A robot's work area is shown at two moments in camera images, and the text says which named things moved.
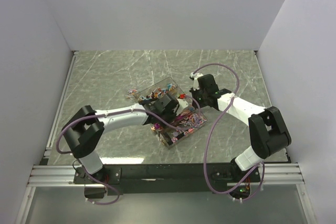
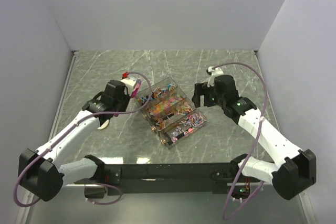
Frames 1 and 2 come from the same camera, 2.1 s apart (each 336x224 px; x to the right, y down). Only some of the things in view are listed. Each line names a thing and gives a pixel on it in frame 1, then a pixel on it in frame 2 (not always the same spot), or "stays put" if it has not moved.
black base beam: (148, 179) stays put
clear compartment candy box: (168, 136) stays put
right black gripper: (193, 93) stays put
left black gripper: (174, 117) -> (127, 96)
